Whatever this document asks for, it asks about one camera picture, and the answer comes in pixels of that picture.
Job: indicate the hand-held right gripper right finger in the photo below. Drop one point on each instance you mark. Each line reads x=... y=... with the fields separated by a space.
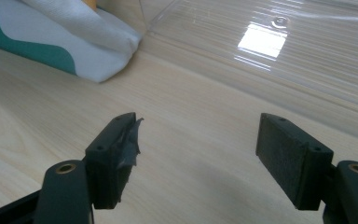
x=289 y=161

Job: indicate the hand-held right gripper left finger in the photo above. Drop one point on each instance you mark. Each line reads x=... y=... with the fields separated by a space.
x=105 y=161

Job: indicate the clear plastic tray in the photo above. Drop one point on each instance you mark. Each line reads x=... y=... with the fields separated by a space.
x=298 y=81

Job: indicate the white and green tote bag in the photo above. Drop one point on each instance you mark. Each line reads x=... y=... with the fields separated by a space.
x=105 y=59

